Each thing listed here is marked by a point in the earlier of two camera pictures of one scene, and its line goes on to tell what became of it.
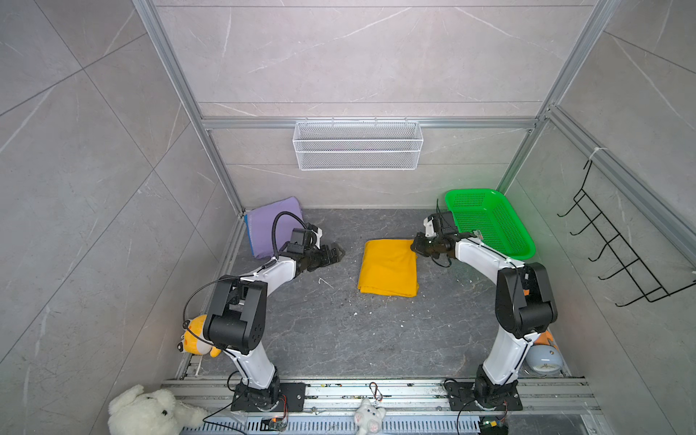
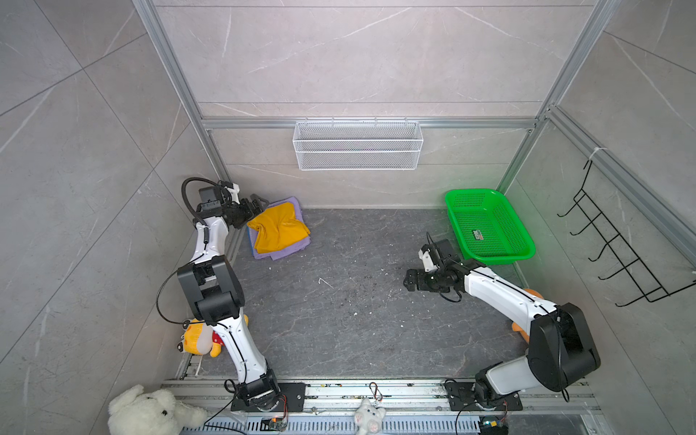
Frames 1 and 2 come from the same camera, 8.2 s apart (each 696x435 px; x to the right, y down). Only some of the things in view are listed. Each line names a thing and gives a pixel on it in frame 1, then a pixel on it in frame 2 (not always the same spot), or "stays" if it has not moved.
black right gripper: [418, 246] -> [421, 284]
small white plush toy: [368, 419] stays
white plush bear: [134, 411] stays
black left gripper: [327, 260] -> [247, 209]
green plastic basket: [489, 217] stays
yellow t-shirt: [389, 265] -> [276, 227]
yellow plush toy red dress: [192, 340] stays
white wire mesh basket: [358, 146] stays
